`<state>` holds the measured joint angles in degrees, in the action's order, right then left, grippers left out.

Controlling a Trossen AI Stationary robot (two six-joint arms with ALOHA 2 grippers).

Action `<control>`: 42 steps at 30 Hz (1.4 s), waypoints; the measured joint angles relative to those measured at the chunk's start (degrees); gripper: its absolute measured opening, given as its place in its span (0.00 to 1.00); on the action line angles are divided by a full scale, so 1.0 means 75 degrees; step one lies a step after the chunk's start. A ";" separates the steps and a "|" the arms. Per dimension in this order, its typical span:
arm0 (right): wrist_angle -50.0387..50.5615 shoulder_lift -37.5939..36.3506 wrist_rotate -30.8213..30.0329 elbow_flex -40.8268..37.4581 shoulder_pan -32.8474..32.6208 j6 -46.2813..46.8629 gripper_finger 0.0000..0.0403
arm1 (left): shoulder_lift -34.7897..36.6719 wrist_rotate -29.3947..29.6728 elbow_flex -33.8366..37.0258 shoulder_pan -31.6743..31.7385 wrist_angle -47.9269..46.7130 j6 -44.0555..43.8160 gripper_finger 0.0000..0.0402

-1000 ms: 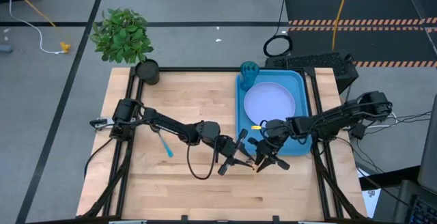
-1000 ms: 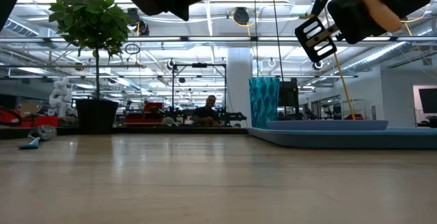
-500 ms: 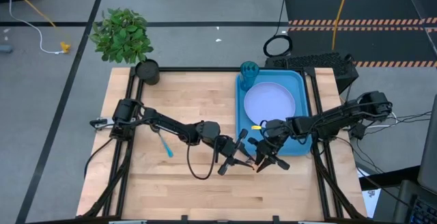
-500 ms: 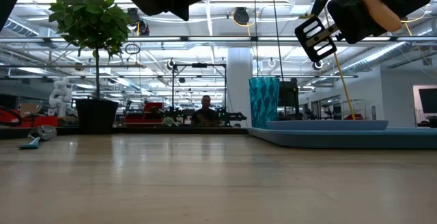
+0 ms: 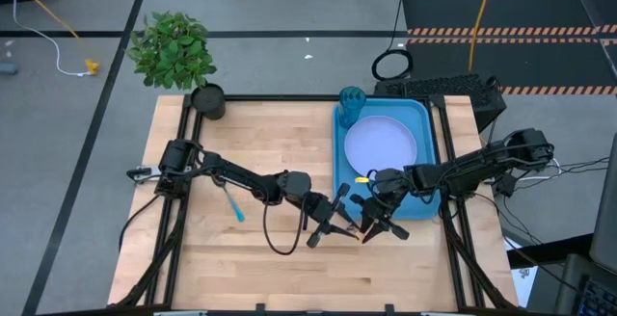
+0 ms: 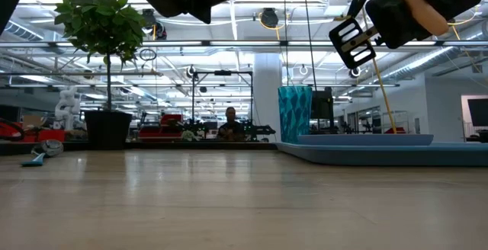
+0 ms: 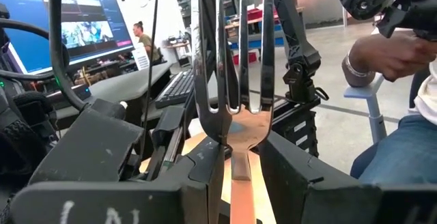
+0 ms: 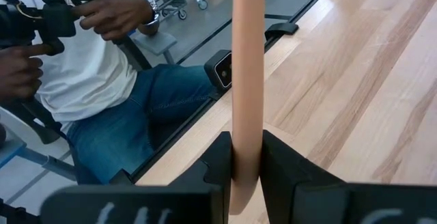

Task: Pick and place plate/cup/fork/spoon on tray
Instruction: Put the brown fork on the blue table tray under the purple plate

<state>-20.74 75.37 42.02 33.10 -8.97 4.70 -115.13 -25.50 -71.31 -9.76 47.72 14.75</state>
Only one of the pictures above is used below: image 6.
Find green plant in black pot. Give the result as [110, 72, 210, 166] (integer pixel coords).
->
[53, 0, 148, 150]

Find teal patterned cup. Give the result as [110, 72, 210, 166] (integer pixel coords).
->
[277, 85, 314, 145]

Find person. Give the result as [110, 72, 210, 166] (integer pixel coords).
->
[217, 106, 246, 143]

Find black equipment cabinet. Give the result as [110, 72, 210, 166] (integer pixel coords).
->
[310, 87, 336, 135]

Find black aluminium table frame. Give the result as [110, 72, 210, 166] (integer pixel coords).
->
[0, 140, 278, 156]

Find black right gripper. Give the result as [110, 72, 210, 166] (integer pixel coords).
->
[329, 0, 435, 70]

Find white building column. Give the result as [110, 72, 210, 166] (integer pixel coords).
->
[253, 53, 284, 143]

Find yellow hanging cable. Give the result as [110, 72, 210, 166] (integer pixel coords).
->
[371, 56, 398, 135]

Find red tool cart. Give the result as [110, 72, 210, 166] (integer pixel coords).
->
[138, 114, 185, 142]

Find blue plastic tray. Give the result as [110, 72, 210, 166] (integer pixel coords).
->
[274, 141, 488, 168]

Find red storage boxes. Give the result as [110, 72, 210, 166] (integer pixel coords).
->
[0, 117, 66, 143]

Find black ceiling cable reel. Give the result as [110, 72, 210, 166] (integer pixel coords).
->
[142, 8, 169, 41]
[260, 8, 280, 30]

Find dark wall screen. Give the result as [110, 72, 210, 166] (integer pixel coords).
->
[467, 98, 488, 129]

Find black background rig frame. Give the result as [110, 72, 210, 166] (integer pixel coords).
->
[191, 69, 255, 130]

